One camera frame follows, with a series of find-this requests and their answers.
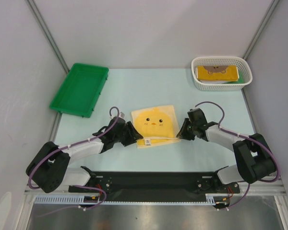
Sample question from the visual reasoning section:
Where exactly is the pale yellow chick towel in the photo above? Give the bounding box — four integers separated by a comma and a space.
131, 105, 180, 149

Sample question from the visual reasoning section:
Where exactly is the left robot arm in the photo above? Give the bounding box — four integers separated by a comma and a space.
26, 117, 144, 193

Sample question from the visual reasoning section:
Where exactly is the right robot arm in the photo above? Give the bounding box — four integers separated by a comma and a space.
177, 108, 277, 193

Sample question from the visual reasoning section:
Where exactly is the aluminium frame rail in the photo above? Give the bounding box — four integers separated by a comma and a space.
24, 179, 287, 196

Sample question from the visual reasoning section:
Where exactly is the grey cable duct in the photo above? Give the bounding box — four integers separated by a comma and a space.
34, 194, 229, 206

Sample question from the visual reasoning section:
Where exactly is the green plastic bin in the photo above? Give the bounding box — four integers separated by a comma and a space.
49, 63, 109, 118

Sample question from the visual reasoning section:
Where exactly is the white perforated basket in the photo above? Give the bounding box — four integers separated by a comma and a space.
191, 57, 252, 91

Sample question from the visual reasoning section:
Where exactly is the white towel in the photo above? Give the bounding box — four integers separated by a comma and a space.
194, 68, 227, 84

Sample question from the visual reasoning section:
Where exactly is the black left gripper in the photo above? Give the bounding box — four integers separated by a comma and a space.
113, 121, 143, 146

